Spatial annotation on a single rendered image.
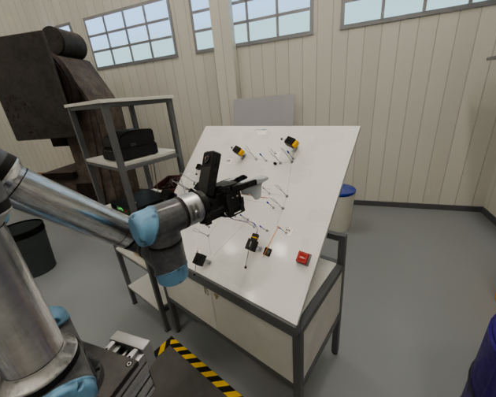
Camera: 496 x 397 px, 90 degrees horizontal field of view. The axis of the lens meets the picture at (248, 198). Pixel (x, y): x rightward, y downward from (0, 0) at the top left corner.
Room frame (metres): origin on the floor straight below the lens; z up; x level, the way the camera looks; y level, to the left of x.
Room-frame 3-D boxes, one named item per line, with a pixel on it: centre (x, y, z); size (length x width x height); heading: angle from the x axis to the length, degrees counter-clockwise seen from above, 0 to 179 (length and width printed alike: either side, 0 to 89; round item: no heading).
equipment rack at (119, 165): (1.93, 0.86, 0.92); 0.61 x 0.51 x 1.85; 50
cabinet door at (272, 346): (1.01, 0.06, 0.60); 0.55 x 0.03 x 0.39; 50
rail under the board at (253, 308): (1.17, 0.28, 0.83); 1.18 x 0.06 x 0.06; 50
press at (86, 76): (4.18, 2.70, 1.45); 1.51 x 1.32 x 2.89; 68
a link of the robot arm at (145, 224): (0.48, 0.19, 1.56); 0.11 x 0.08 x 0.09; 133
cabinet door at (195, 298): (1.36, 0.48, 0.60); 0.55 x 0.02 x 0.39; 50
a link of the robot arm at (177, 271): (0.50, 0.21, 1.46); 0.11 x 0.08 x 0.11; 43
